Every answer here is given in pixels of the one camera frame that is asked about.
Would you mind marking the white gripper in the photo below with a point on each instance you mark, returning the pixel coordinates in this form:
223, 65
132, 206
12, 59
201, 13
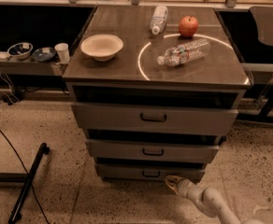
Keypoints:
185, 187

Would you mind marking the grey bottom drawer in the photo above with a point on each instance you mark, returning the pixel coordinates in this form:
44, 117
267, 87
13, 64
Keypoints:
116, 171

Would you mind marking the grey drawer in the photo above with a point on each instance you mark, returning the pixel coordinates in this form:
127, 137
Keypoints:
154, 119
116, 171
151, 151

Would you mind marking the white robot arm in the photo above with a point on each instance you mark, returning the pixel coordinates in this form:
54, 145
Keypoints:
208, 201

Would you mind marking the grey drawer cabinet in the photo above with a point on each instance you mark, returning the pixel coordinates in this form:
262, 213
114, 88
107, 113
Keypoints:
133, 76

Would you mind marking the grey middle drawer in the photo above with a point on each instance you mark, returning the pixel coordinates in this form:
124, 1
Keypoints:
151, 151

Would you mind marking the grey top drawer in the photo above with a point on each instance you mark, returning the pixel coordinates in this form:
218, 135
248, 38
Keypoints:
154, 119

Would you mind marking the clear plastic bottle lying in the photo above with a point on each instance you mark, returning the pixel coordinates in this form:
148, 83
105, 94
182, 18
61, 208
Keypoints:
185, 53

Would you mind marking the beige bowl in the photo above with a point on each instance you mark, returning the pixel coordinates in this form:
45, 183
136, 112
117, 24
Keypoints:
101, 47

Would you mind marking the red apple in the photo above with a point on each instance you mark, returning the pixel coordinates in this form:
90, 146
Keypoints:
188, 26

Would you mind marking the black stand leg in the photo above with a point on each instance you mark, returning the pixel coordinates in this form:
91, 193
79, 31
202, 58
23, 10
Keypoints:
28, 184

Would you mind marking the white labelled plastic bottle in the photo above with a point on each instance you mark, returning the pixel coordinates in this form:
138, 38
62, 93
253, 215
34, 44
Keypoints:
158, 20

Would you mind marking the grey side shelf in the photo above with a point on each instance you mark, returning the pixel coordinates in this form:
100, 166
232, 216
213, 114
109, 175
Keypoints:
29, 67

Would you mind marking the white paper cup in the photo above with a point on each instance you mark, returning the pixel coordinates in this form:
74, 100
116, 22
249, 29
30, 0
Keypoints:
63, 52

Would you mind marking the white bowl on shelf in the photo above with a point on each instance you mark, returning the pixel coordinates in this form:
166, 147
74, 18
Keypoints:
20, 51

